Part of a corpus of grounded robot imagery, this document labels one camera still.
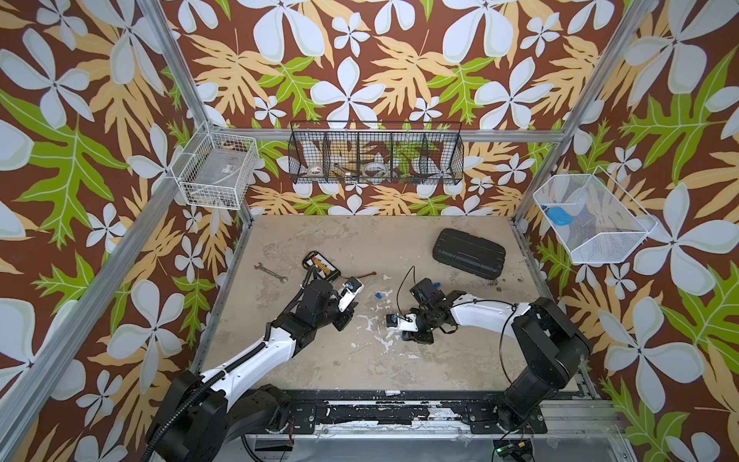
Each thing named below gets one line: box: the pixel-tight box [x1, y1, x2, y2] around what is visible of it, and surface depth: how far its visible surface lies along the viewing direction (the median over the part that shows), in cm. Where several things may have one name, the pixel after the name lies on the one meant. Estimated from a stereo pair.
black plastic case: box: [433, 228, 507, 281], surface depth 104 cm
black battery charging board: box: [305, 251, 342, 283], surface depth 106 cm
